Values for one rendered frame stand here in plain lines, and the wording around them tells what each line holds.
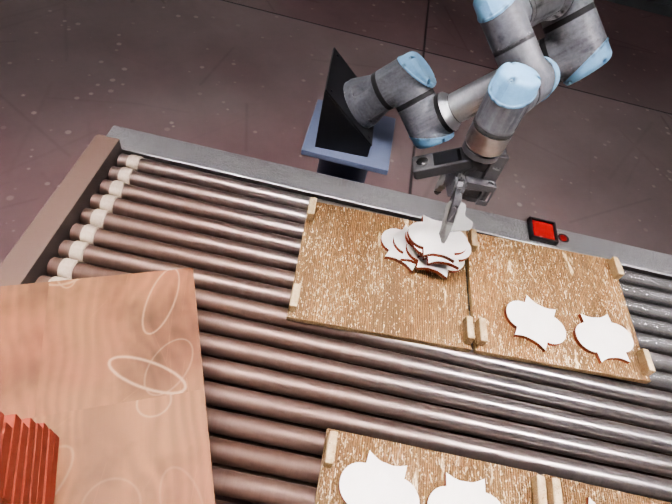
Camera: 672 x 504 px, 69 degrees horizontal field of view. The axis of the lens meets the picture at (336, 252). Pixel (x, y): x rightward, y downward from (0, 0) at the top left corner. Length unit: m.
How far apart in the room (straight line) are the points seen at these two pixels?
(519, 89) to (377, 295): 0.53
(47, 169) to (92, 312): 1.87
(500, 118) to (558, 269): 0.59
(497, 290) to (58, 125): 2.43
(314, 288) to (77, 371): 0.49
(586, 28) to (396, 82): 0.47
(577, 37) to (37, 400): 1.29
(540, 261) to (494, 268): 0.14
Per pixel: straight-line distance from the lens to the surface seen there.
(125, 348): 0.92
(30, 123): 3.07
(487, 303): 1.21
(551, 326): 1.25
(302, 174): 1.36
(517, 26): 0.98
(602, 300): 1.40
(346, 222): 1.24
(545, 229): 1.47
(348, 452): 0.96
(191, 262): 1.16
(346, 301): 1.10
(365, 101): 1.47
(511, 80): 0.88
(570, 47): 1.34
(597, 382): 1.27
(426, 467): 1.00
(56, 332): 0.96
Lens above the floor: 1.85
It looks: 51 degrees down
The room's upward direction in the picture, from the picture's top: 16 degrees clockwise
